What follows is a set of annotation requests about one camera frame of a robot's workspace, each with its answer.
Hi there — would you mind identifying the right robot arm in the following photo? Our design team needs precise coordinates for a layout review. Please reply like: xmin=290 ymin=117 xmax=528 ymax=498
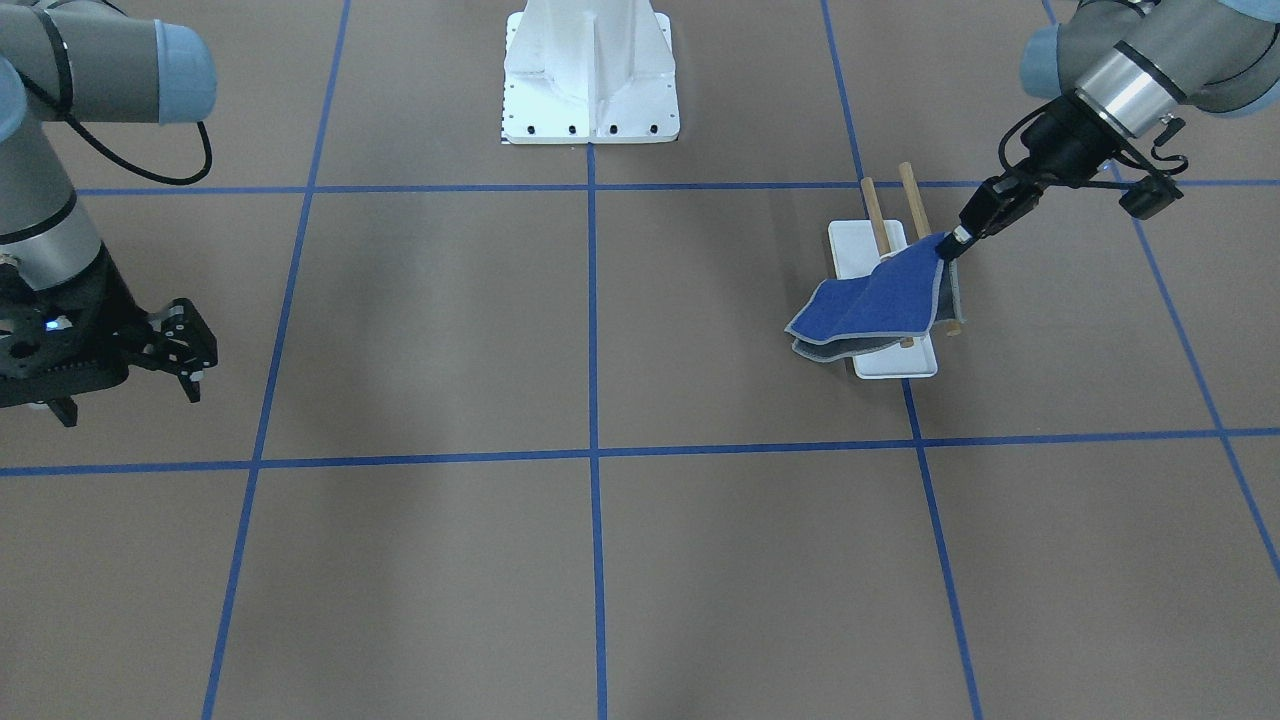
xmin=1 ymin=1 xmax=219 ymax=427

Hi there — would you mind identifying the white camera pedestal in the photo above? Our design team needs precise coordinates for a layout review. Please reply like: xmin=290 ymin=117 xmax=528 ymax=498
xmin=500 ymin=1 xmax=681 ymax=145

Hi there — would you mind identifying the white wooden towel rack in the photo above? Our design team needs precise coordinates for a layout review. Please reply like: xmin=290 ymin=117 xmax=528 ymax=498
xmin=826 ymin=178 xmax=965 ymax=380

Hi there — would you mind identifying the blue microfiber towel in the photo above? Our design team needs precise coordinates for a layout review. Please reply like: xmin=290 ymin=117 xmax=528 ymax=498
xmin=785 ymin=232 xmax=965 ymax=363

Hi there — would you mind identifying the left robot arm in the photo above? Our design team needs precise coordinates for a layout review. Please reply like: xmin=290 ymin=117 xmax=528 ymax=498
xmin=937 ymin=1 xmax=1279 ymax=261

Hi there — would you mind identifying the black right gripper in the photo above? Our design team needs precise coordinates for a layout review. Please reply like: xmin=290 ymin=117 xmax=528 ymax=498
xmin=1 ymin=255 xmax=219 ymax=427

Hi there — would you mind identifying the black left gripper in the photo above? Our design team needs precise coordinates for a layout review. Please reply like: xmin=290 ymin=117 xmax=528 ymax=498
xmin=936 ymin=95 xmax=1121 ymax=263

